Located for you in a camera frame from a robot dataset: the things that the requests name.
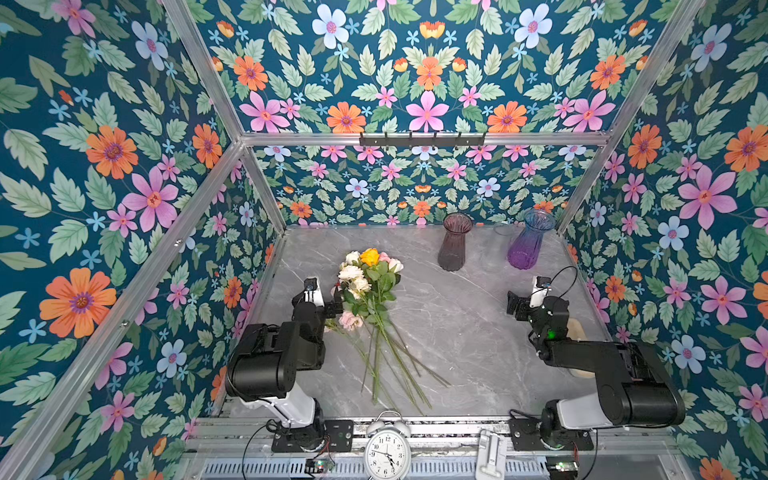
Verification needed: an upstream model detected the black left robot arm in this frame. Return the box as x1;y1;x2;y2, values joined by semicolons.
224;291;340;451

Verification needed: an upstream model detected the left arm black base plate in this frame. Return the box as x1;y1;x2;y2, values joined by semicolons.
271;420;354;454

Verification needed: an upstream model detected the dark pink ribbed glass vase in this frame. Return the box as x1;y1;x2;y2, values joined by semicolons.
437;212;473;272

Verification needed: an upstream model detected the white twin-bell alarm clock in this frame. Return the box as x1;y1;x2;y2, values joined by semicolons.
363;410;412;480

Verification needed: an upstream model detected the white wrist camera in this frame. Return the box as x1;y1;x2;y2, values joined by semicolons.
303;277;325;307
529;276;552;308

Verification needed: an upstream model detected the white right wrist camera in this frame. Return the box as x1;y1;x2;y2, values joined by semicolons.
529;276;552;308

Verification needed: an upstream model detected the clear glass cup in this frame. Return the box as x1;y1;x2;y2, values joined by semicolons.
490;224;517;266

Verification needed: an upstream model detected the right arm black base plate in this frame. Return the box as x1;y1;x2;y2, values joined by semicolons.
508;417;595;452

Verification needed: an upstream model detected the pile of artificial flowers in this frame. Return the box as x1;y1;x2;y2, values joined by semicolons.
328;248;450;413

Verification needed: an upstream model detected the white plastic clip bracket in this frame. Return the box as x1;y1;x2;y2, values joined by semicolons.
475;429;508;480

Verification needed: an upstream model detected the cream double-bloom flower stem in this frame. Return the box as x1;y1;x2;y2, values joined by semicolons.
336;248;401;397

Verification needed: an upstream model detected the black hook rail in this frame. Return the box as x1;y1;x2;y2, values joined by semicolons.
358;132;486;148

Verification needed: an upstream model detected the yellow rose stem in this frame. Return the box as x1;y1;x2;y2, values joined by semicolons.
360;248;431;413

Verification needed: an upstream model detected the purple ribbed glass vase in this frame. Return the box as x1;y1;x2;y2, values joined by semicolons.
507;209;556;270

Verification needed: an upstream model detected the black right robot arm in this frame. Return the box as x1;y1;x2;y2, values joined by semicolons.
507;288;686;449

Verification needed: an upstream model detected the beige cloth roll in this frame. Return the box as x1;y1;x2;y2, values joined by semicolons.
566;317;596;380

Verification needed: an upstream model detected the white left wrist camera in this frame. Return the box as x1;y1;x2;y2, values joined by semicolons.
303;277;325;307

